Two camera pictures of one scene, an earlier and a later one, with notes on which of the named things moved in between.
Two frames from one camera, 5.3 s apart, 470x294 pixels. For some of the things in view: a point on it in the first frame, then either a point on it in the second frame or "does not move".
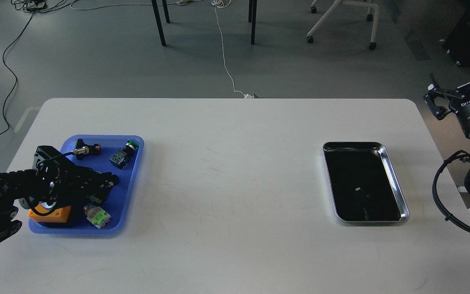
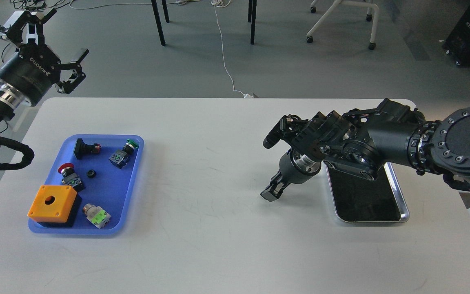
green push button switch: x=120 y=160 does not move
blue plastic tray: x=121 y=154 does not move
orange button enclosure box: x=50 y=212 does not move
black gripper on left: x=58 y=181 -> x=34 y=68
